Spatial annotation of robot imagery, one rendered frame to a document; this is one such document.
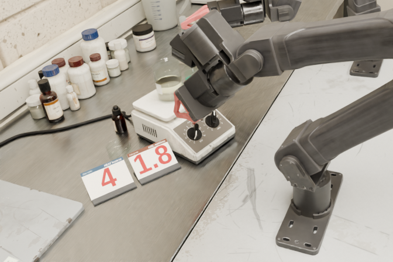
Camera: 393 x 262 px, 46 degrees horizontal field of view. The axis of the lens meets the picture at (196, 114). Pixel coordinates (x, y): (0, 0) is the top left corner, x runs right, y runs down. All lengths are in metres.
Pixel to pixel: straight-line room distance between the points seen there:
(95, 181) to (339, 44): 0.55
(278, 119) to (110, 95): 0.48
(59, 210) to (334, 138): 0.52
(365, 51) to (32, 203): 0.67
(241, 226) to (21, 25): 0.85
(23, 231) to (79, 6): 0.83
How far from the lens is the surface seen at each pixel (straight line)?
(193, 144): 0.95
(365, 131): 0.69
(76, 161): 1.06
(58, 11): 1.47
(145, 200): 0.91
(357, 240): 0.81
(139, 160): 0.96
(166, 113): 0.98
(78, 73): 1.27
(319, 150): 0.72
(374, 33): 0.62
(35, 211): 0.95
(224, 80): 0.73
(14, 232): 0.93
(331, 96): 1.16
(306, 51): 0.65
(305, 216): 0.82
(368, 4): 1.24
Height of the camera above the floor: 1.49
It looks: 32 degrees down
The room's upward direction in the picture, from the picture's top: 9 degrees counter-clockwise
